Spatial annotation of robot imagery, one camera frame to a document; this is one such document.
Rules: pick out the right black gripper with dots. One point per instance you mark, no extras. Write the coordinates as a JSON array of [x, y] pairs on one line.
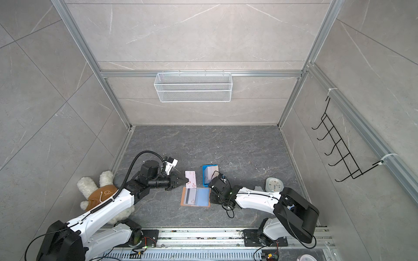
[[213, 199]]

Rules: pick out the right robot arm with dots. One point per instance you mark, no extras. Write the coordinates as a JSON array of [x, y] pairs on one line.
[[294, 215]]

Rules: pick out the pink VIP card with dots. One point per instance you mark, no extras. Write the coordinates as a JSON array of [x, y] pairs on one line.
[[191, 176], [190, 197]]

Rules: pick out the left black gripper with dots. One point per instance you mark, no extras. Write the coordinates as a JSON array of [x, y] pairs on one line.
[[173, 179]]

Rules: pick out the tan leather card holder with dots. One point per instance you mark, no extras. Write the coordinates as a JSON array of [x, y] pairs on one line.
[[202, 200]]

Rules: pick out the black wire hook rack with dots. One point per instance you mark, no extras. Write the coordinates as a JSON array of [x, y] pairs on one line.
[[340, 147]]

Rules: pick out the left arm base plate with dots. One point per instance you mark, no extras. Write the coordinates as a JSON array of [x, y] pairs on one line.
[[144, 238]]

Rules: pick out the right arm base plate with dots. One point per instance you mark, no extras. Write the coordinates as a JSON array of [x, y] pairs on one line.
[[252, 238]]

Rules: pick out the white round alarm clock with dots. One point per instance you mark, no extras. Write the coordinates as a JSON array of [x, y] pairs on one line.
[[274, 185]]

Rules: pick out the blue plastic card tray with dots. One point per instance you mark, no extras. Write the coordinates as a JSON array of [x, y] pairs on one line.
[[203, 176]]

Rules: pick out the white wire mesh basket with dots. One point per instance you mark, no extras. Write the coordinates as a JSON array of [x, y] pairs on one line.
[[194, 87]]

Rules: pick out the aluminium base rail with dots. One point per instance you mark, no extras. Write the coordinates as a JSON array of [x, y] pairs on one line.
[[176, 238]]

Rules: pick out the white teddy bear brown shirt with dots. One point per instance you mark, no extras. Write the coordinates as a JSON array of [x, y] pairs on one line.
[[98, 195]]

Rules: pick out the stack of white cards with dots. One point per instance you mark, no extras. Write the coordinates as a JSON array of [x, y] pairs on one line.
[[210, 172]]

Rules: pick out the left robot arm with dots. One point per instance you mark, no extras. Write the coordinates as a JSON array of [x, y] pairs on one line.
[[80, 239]]

